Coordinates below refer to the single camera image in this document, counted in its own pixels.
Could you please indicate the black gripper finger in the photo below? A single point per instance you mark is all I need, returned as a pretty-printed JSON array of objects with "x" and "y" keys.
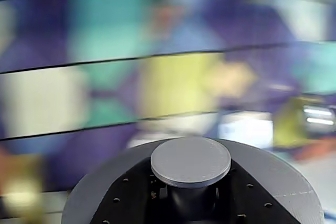
[
  {"x": 244, "y": 200},
  {"x": 131, "y": 195}
]

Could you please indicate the grey round robot wrist mount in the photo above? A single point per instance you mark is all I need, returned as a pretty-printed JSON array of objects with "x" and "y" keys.
[{"x": 190, "y": 158}]

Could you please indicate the shiny steel toy pot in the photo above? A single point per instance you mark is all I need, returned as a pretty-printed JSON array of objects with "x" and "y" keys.
[{"x": 319, "y": 117}]

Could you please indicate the colourful mosaic backsplash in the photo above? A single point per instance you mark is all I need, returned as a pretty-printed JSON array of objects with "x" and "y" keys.
[{"x": 168, "y": 51}]

